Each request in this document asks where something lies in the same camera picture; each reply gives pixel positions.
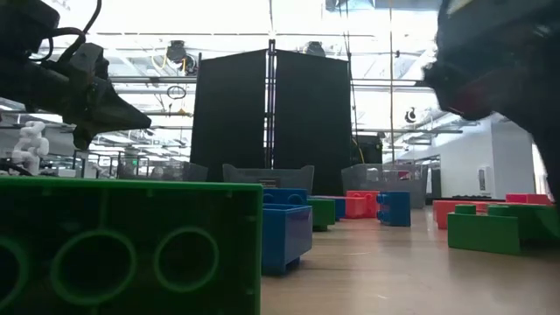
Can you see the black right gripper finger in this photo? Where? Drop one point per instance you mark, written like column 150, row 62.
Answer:
column 446, row 79
column 464, row 105

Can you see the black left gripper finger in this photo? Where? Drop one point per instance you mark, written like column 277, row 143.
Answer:
column 114, row 116
column 82, row 139

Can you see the long green toy brick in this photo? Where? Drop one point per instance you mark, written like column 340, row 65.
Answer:
column 131, row 205

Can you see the small green toy brick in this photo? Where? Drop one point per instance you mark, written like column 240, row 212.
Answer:
column 321, row 212
column 481, row 234

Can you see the small blue toy brick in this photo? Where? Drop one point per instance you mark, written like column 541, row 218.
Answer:
column 286, row 236
column 284, row 196
column 396, row 210

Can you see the black metal rack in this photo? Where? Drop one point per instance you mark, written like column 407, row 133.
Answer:
column 111, row 151

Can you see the black hanging hook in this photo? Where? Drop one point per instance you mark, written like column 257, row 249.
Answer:
column 410, row 116

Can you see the white humanoid robot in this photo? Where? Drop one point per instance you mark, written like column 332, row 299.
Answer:
column 30, row 146

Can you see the thin hanging pole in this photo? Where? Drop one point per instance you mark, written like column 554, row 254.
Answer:
column 391, row 87

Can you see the grey plastic bin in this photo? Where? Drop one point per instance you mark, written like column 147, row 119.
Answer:
column 385, row 179
column 192, row 171
column 267, row 175

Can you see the black equipment box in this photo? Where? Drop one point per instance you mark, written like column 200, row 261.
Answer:
column 367, row 151

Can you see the long orange toy brick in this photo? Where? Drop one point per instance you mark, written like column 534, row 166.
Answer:
column 355, row 209
column 441, row 214

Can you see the black folding partition screen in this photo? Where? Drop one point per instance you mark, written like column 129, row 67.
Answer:
column 227, row 122

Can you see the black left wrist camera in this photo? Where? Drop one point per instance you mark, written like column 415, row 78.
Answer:
column 26, row 26

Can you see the white wall dispenser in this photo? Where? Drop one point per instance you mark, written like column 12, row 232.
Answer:
column 485, row 179

